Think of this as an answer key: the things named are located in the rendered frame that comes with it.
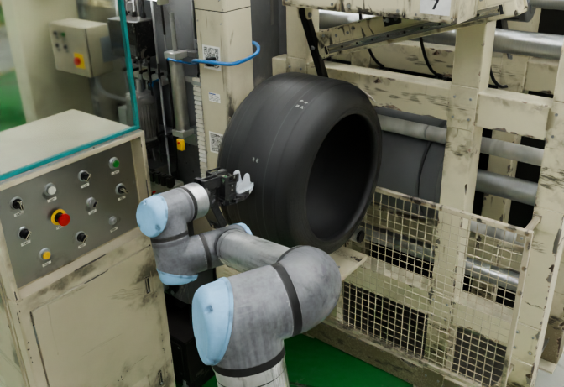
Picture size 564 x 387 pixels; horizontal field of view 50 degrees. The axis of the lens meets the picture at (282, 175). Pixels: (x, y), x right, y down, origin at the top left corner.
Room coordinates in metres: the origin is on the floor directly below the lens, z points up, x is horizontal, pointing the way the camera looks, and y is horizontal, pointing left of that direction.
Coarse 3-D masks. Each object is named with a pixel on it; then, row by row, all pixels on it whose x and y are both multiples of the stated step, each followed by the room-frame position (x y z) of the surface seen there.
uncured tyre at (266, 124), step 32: (256, 96) 1.71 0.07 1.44; (288, 96) 1.67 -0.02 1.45; (320, 96) 1.65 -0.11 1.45; (352, 96) 1.72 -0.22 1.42; (256, 128) 1.60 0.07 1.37; (288, 128) 1.56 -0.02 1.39; (320, 128) 1.58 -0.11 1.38; (352, 128) 1.97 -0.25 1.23; (224, 160) 1.61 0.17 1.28; (288, 160) 1.51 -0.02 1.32; (320, 160) 2.02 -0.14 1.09; (352, 160) 1.96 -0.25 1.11; (256, 192) 1.52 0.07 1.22; (288, 192) 1.49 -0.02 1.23; (320, 192) 1.96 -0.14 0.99; (352, 192) 1.90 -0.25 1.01; (256, 224) 1.53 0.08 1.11; (288, 224) 1.49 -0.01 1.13; (320, 224) 1.84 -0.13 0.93; (352, 224) 1.72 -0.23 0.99
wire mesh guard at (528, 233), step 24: (384, 192) 1.94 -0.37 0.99; (480, 216) 1.74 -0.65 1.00; (408, 240) 1.88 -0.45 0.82; (432, 240) 1.83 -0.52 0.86; (528, 240) 1.63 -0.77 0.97; (384, 264) 1.94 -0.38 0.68; (432, 264) 1.83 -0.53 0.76; (384, 288) 1.94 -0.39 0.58; (456, 288) 1.77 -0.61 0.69; (360, 336) 1.99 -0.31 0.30; (408, 336) 1.87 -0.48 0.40; (504, 336) 1.65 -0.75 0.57; (432, 360) 1.80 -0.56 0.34; (504, 360) 1.63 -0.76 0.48; (480, 384) 1.69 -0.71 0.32; (504, 384) 1.63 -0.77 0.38
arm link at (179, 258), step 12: (156, 240) 1.22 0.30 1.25; (168, 240) 1.22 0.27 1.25; (180, 240) 1.23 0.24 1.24; (192, 240) 1.25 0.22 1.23; (156, 252) 1.22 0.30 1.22; (168, 252) 1.21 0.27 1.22; (180, 252) 1.22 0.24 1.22; (192, 252) 1.23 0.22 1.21; (204, 252) 1.23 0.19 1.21; (156, 264) 1.22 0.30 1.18; (168, 264) 1.20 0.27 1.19; (180, 264) 1.20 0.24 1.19; (192, 264) 1.21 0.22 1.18; (204, 264) 1.22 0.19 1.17; (168, 276) 1.19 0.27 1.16; (180, 276) 1.19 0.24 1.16; (192, 276) 1.21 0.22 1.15
